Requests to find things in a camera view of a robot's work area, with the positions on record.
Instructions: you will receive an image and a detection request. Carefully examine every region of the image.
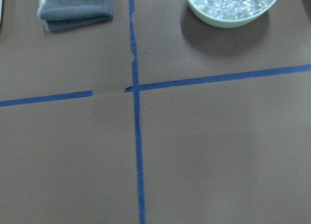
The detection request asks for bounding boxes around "green bowl with ice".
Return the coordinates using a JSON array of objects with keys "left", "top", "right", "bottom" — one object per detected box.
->
[{"left": 187, "top": 0, "right": 277, "bottom": 28}]

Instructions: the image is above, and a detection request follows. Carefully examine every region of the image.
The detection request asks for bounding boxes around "grey folded cloth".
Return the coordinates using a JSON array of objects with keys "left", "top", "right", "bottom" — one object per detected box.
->
[{"left": 37, "top": 0, "right": 114, "bottom": 32}]

